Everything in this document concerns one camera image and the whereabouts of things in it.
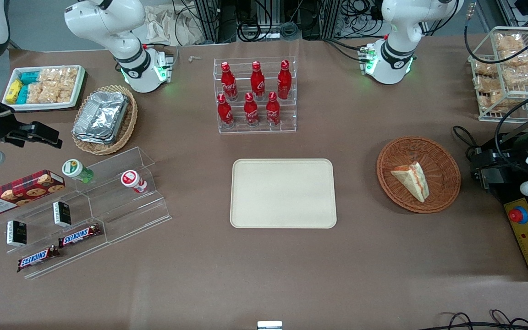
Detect triangular sandwich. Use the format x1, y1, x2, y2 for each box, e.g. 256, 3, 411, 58
390, 162, 430, 203

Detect white rectangular snack tray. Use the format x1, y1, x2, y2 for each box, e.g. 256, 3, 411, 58
2, 65, 86, 112

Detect light oval wicker basket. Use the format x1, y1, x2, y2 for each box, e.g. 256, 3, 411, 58
71, 84, 138, 156

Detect beige rectangular tray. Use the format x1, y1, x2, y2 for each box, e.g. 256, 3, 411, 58
230, 159, 337, 229

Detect brown round wicker basket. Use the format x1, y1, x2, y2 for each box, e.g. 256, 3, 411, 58
377, 136, 461, 214

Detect black appliance with metal tray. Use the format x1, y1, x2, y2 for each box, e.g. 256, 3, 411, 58
469, 131, 528, 204

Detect clear rice cracker bag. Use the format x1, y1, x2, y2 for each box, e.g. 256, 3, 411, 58
27, 82, 44, 104
39, 68, 79, 85
43, 82, 77, 103

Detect yellow snack pack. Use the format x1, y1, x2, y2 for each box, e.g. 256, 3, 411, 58
5, 79, 23, 104

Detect green capped drink bottle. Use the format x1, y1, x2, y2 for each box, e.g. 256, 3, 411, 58
62, 159, 94, 184

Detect red tartan cookie box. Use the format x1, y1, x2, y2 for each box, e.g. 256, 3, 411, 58
0, 170, 66, 217

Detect stacked aluminium foil trays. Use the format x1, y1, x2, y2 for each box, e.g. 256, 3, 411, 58
72, 91, 130, 145

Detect small black box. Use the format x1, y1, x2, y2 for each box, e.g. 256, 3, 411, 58
6, 220, 28, 247
53, 201, 72, 227

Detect red capped drink bottle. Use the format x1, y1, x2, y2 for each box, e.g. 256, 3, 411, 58
121, 170, 148, 194

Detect snickers chocolate bar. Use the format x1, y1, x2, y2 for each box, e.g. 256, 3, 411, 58
58, 224, 102, 248
16, 245, 61, 273

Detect clear acrylic stepped shelf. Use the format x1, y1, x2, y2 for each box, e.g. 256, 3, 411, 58
0, 147, 173, 280

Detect beige cloth bag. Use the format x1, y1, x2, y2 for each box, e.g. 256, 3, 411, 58
144, 5, 206, 46

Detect red cola bottle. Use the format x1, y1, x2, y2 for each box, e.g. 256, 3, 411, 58
217, 93, 234, 128
244, 92, 259, 127
250, 60, 266, 100
266, 92, 281, 127
277, 60, 292, 100
220, 62, 238, 101

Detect clear acrylic bottle rack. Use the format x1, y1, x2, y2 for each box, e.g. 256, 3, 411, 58
213, 56, 297, 134

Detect clear fried snack bag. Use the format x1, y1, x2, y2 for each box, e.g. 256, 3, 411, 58
475, 76, 505, 93
489, 89, 522, 111
498, 49, 528, 67
502, 64, 528, 88
495, 33, 527, 52
473, 61, 499, 77

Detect coiled black cable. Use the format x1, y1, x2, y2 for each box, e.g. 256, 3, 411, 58
238, 21, 300, 41

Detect black looped cable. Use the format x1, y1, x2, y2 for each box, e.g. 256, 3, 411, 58
452, 125, 481, 159

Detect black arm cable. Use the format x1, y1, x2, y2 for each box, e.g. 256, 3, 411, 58
464, 0, 528, 65

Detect black floor cables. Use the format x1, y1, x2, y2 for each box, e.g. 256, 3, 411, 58
429, 309, 528, 330

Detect white wire rack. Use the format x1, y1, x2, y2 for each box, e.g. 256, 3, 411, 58
468, 26, 528, 123

